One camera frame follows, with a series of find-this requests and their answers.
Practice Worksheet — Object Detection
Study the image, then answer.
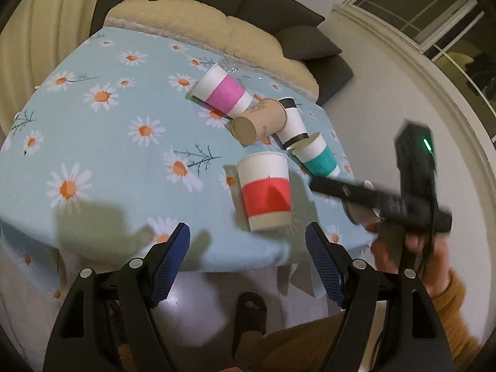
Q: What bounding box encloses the red sleeve paper cup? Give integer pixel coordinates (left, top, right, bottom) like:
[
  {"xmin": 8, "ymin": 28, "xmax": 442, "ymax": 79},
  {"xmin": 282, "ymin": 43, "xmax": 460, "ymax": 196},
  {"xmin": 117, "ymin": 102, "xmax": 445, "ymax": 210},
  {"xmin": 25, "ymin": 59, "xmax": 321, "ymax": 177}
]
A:
[{"xmin": 236, "ymin": 152, "xmax": 292, "ymax": 232}]

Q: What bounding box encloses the teal sleeve paper cup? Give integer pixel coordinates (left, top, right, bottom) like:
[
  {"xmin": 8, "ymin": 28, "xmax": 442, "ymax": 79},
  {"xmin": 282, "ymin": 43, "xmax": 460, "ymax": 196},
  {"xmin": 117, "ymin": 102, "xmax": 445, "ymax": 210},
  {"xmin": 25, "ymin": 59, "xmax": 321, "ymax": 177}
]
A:
[{"xmin": 292, "ymin": 133, "xmax": 340, "ymax": 178}]

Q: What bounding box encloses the black band white cup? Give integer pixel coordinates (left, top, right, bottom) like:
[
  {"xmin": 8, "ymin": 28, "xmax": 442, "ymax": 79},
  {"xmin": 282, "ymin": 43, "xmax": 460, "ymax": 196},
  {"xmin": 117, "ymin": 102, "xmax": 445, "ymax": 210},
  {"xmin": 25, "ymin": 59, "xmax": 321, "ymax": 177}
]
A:
[{"xmin": 276, "ymin": 97, "xmax": 309, "ymax": 150}]

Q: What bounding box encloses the brown kraft paper cup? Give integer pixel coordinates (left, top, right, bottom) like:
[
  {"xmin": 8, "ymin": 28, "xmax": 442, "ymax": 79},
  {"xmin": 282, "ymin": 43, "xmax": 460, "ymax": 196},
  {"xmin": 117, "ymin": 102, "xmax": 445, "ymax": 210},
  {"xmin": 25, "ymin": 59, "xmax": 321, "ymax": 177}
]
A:
[{"xmin": 231, "ymin": 98, "xmax": 287, "ymax": 146}]

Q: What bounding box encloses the clear glass cup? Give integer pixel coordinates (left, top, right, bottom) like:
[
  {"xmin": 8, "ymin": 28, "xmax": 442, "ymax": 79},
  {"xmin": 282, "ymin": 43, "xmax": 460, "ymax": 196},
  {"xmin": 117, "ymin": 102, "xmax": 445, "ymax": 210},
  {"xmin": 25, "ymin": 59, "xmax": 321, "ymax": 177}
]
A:
[{"xmin": 219, "ymin": 58, "xmax": 263, "ymax": 87}]

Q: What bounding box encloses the pink sleeve paper cup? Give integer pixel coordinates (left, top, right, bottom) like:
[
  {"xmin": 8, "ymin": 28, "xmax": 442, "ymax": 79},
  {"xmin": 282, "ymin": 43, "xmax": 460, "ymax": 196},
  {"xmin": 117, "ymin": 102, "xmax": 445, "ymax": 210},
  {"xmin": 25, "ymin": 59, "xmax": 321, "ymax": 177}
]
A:
[{"xmin": 192, "ymin": 64, "xmax": 253, "ymax": 118}]

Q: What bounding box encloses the person's right hand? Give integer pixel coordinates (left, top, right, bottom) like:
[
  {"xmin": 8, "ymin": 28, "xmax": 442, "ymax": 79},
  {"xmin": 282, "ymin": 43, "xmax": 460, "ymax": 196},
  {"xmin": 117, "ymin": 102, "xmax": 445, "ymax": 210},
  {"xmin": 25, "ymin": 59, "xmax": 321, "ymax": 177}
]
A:
[{"xmin": 371, "ymin": 233, "xmax": 451, "ymax": 297}]

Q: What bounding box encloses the mustard fuzzy right sleeve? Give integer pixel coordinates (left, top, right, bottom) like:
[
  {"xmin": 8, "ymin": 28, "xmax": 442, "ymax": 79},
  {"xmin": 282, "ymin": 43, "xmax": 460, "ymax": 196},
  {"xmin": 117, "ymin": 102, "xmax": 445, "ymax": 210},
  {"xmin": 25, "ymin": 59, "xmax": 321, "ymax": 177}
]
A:
[{"xmin": 432, "ymin": 270, "xmax": 482, "ymax": 371}]

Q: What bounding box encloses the person's foot in sandal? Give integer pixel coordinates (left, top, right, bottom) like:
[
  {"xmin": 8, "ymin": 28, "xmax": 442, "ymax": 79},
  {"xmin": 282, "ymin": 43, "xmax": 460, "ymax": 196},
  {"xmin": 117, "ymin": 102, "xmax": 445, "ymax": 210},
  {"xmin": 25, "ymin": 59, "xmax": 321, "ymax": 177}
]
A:
[{"xmin": 231, "ymin": 292, "xmax": 267, "ymax": 358}]

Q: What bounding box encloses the right dark grey cushion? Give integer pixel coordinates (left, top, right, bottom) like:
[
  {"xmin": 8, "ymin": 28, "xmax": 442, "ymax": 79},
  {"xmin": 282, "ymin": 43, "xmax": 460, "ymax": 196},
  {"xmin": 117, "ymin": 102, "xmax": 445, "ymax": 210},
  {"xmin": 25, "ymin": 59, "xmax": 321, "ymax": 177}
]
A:
[{"xmin": 274, "ymin": 25, "xmax": 341, "ymax": 60}]

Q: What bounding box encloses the beige fluffy sofa cover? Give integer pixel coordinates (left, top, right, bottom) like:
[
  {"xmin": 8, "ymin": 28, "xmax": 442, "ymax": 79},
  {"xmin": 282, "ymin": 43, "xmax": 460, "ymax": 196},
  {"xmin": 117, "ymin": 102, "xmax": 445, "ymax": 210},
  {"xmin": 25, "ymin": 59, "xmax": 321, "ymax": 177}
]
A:
[{"xmin": 104, "ymin": 0, "xmax": 319, "ymax": 102}]

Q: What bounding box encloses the blue daisy tablecloth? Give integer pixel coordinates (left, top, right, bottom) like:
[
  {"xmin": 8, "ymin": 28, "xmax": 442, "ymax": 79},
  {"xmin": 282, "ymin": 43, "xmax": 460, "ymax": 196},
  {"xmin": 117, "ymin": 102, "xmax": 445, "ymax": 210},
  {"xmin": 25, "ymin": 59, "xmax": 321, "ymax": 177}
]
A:
[{"xmin": 1, "ymin": 28, "xmax": 371, "ymax": 302}]

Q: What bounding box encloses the dark grey sofa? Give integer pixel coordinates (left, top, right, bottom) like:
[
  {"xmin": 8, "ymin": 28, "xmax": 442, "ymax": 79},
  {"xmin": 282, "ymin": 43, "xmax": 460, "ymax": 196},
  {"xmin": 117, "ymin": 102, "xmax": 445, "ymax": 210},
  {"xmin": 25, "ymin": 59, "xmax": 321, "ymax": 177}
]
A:
[{"xmin": 90, "ymin": 0, "xmax": 353, "ymax": 106}]

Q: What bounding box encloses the cream curtain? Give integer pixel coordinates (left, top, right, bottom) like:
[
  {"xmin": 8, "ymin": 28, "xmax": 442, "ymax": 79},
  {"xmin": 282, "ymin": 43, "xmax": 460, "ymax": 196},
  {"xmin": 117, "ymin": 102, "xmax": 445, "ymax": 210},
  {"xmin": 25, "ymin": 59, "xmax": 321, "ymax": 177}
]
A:
[{"xmin": 1, "ymin": 0, "xmax": 97, "ymax": 133}]

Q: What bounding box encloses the window with white frame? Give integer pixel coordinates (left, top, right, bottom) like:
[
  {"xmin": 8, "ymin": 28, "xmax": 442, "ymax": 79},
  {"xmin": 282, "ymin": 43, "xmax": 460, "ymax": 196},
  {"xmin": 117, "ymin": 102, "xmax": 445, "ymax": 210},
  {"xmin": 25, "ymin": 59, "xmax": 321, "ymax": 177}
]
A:
[{"xmin": 344, "ymin": 0, "xmax": 496, "ymax": 145}]

